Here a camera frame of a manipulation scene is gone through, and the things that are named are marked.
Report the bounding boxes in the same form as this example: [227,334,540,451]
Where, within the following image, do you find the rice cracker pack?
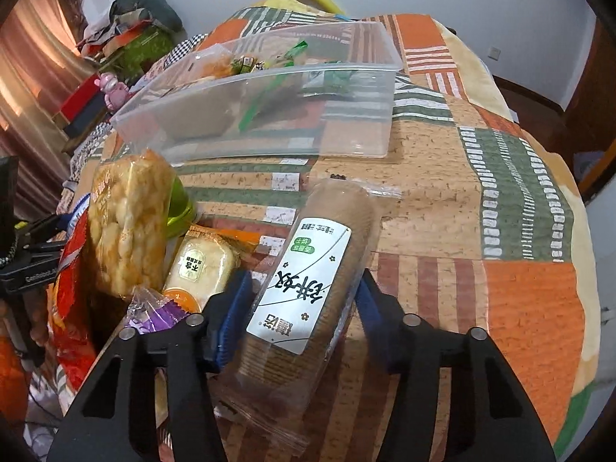
[90,149,177,299]

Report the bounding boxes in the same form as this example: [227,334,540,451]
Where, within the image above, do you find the brown biscuit pack white label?
[214,178,402,449]

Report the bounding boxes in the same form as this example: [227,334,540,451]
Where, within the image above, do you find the pink toy figure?
[97,72,132,109]

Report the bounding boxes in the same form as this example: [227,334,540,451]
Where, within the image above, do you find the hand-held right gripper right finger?
[355,268,572,462]

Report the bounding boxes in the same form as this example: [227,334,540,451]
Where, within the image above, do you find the purple snack packet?
[124,286,193,338]

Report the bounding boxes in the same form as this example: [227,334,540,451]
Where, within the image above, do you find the patchwork blanket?
[58,6,602,462]

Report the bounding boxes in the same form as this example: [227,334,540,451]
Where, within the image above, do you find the yellow cake packet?
[162,225,263,315]

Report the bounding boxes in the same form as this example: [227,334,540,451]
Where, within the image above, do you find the clear plastic container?
[110,21,405,161]

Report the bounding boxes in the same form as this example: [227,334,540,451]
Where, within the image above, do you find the red snack bag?
[47,209,99,392]

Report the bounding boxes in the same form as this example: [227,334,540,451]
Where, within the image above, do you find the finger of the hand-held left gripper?
[17,213,74,242]
[22,242,67,264]

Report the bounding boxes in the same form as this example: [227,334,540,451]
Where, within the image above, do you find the person's left hand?
[28,293,53,347]

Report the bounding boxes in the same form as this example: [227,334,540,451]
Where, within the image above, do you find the orange cracker packet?
[190,43,240,84]

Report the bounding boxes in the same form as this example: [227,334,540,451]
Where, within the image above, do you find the brown curtain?
[0,0,88,224]

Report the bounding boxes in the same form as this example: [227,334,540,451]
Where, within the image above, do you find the pile of clothes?
[79,0,184,61]

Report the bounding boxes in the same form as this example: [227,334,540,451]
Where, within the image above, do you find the red box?
[59,77,110,123]

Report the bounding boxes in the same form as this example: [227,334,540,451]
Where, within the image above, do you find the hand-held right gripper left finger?
[45,269,254,462]

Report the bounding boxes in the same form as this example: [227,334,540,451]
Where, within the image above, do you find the green candy wrapper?
[281,40,310,67]

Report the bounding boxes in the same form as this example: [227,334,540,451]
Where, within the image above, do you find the checkered cloth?
[62,33,209,188]

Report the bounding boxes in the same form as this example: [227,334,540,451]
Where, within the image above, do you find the long green snack packet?
[238,84,277,132]

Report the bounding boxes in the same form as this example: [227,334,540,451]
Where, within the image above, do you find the wooden door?
[562,18,616,196]

